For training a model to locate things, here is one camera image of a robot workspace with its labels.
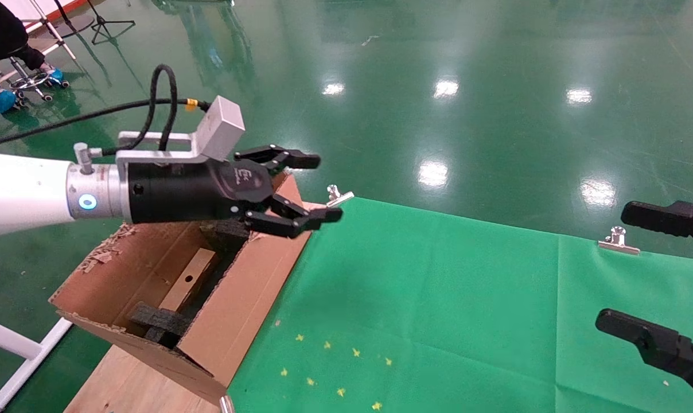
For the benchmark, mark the large green table cloth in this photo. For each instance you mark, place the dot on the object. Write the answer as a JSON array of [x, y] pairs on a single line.
[[438, 315]]

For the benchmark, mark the white stand legs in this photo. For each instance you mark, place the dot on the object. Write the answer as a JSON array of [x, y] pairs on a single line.
[[54, 35]]

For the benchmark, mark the person in black clothes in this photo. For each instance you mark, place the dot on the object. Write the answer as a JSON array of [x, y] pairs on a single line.
[[2, 28]]

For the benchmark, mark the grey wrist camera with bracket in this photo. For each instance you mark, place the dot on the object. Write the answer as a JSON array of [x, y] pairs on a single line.
[[220, 129]]

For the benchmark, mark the chrome swivel stool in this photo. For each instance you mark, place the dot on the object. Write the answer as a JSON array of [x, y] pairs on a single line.
[[31, 81]]

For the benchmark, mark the black foam block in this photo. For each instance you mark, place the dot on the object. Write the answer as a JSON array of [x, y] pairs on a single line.
[[227, 230], [157, 324]]

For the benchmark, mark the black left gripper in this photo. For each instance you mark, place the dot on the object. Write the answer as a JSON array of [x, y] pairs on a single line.
[[180, 192]]

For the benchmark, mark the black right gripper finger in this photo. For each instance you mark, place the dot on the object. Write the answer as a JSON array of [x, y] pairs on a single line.
[[668, 219], [662, 347]]

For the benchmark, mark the white metal table frame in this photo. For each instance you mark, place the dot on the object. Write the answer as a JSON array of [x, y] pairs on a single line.
[[19, 350]]

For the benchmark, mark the brown cardboard box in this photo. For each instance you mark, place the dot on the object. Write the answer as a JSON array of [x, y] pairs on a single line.
[[189, 281]]

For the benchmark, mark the silver metal binder clip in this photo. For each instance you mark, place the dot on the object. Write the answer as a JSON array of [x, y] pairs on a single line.
[[618, 244], [226, 405], [338, 197]]

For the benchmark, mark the large open cardboard carton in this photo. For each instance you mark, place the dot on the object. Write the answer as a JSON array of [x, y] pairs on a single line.
[[249, 298]]

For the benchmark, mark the black tripod stand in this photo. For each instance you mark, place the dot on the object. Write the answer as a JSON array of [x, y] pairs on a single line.
[[102, 24]]

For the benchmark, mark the black round-base stand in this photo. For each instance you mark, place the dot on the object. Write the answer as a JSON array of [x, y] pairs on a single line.
[[74, 23]]

